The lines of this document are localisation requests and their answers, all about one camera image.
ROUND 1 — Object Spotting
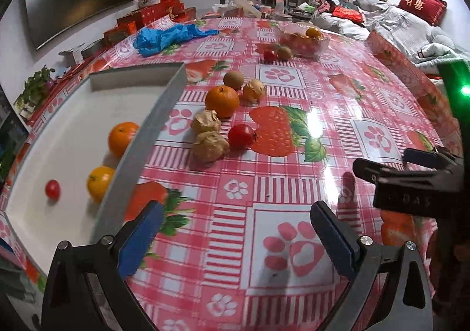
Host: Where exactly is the small yellow orange tomato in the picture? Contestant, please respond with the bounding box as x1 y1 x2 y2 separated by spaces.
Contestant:
86 166 115 203

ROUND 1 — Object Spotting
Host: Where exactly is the small red cherry tomato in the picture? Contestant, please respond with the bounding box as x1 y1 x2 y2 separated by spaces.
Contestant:
45 180 61 201

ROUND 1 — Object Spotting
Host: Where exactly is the large orange mandarin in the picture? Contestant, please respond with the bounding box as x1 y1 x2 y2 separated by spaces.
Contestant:
108 122 140 158

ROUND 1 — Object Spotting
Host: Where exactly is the tan dried walnut fruit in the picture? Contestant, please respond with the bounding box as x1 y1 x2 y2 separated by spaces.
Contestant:
192 131 229 163

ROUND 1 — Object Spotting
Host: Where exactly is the tan wrinkled walnut fruit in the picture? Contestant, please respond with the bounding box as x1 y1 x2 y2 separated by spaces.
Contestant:
191 110 221 134

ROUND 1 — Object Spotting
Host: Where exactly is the brown kiwi fruit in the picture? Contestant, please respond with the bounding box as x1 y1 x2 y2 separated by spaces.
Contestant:
223 70 245 91

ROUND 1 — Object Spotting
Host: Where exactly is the grey white tray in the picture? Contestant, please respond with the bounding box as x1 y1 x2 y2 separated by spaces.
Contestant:
6 63 187 274

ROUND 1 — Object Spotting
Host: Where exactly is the pink strawberry tablecloth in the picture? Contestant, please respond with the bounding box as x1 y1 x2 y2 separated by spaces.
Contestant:
0 17 462 331

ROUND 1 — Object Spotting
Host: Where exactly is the grey sofa blanket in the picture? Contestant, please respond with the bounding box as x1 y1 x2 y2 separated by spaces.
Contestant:
311 0 469 76

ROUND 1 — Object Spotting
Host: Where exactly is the brown kiwi near bowl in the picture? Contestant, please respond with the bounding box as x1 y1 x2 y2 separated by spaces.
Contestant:
276 46 293 62

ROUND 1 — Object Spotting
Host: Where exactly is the clear glass fruit bowl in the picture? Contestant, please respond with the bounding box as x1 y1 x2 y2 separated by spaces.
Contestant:
275 22 329 58

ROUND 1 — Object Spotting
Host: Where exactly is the orange in bowl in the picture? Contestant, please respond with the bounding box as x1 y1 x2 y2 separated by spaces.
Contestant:
305 27 323 38

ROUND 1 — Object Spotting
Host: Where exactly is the red embroidered cushion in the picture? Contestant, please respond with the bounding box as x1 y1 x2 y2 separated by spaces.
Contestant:
398 0 447 26

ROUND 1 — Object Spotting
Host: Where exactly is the red cherry tomato near bowl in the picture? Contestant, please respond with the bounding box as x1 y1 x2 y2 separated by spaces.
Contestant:
263 49 278 64

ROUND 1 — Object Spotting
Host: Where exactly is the green potted plant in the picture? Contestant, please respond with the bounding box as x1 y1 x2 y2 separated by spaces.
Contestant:
14 65 56 121

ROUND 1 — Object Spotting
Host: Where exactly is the blue plastic bag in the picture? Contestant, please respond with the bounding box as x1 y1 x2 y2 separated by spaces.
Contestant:
133 24 219 57

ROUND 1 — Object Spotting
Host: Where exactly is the red gift boxes stack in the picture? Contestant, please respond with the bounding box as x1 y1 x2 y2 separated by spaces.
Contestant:
104 0 196 46

